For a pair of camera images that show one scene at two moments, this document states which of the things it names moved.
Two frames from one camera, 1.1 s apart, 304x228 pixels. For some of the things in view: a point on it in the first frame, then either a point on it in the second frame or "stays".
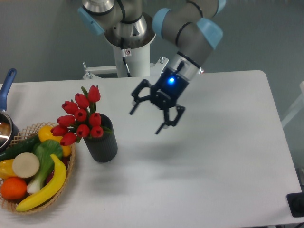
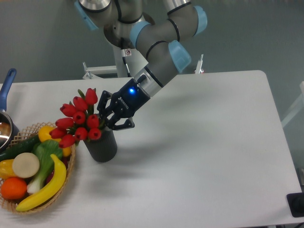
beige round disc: x=25 y=165 stays
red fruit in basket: x=65 y=160 stays
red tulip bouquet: x=81 y=119 stays
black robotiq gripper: x=165 y=93 → x=128 y=102
